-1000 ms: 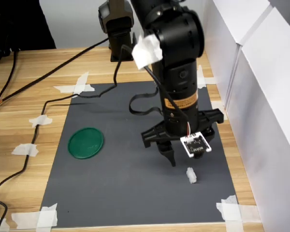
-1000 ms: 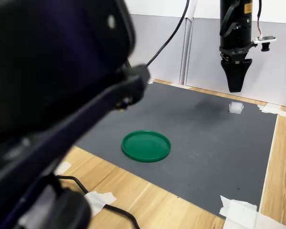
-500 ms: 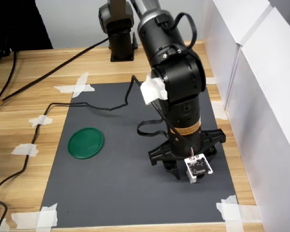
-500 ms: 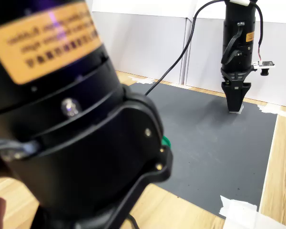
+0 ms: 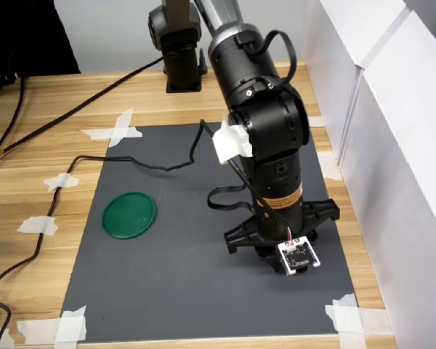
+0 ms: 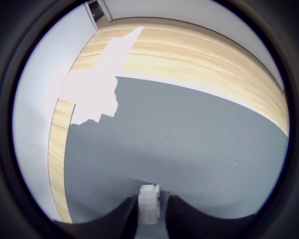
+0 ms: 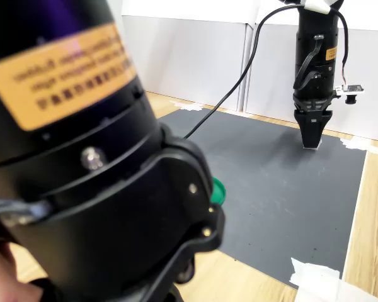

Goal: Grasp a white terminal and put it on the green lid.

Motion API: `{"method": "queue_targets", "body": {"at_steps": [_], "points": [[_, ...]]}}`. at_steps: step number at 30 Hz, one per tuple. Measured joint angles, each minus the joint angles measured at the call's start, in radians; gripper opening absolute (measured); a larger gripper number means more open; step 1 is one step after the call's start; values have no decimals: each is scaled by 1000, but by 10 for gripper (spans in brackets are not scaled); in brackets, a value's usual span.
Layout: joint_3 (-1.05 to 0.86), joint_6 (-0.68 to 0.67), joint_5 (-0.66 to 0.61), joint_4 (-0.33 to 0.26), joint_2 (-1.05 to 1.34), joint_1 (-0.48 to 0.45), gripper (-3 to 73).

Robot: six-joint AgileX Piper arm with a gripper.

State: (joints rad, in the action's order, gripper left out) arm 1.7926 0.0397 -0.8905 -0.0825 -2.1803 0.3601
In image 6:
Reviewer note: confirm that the white plastic terminal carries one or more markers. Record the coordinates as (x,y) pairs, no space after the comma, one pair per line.
(149,201)

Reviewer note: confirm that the dark grey mat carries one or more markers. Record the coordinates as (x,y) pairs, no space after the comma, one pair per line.
(177,149)

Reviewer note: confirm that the pale lilac partition panel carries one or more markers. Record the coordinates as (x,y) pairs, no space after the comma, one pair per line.
(32,124)

